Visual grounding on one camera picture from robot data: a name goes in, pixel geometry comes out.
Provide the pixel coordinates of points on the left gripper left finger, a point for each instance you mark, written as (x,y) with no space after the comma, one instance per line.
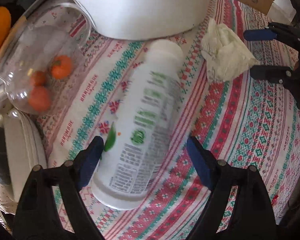
(37,216)

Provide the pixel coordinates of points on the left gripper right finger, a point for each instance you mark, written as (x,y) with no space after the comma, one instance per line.
(252,216)

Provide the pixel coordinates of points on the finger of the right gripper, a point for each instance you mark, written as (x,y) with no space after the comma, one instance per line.
(286,34)
(275,74)

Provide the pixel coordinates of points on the white tissue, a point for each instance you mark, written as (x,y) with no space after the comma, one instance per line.
(226,55)

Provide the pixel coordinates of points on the white green label bottle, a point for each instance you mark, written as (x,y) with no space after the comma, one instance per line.
(140,135)

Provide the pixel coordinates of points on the patterned tablecloth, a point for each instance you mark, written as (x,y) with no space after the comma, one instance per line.
(244,121)

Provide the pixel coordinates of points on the white bowl with avocado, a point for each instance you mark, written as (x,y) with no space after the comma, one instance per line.
(24,149)

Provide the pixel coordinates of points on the white electric cooking pot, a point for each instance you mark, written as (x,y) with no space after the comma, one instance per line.
(143,19)

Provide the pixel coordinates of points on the glass jar with tomatoes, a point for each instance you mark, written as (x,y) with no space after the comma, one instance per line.
(40,63)

